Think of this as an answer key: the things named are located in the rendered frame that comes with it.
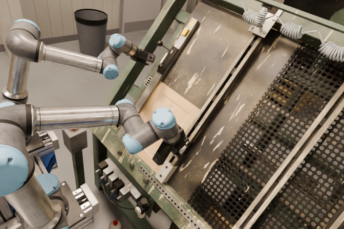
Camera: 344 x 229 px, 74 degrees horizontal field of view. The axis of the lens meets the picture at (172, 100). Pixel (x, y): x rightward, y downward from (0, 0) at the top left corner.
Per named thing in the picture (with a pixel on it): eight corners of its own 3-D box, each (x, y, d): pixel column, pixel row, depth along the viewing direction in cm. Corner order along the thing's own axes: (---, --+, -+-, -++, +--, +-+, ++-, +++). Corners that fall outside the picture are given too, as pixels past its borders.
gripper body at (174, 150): (190, 144, 98) (187, 132, 88) (175, 158, 96) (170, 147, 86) (178, 133, 102) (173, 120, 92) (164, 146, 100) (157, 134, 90)
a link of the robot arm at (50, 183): (60, 183, 104) (56, 165, 95) (65, 210, 95) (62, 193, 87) (29, 192, 98) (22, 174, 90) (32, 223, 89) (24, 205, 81)
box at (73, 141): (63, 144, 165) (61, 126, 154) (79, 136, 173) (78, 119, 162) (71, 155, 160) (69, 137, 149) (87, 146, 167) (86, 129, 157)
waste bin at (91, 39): (98, 43, 450) (98, 7, 408) (112, 55, 424) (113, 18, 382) (72, 48, 419) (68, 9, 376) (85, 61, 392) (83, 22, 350)
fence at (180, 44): (120, 134, 165) (116, 134, 162) (194, 20, 154) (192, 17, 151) (124, 139, 163) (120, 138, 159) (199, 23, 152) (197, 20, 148)
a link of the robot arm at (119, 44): (105, 40, 121) (115, 29, 119) (118, 48, 131) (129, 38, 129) (110, 50, 118) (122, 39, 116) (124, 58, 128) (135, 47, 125)
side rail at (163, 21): (106, 116, 182) (95, 114, 173) (183, -6, 169) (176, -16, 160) (110, 120, 179) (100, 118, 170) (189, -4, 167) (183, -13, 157)
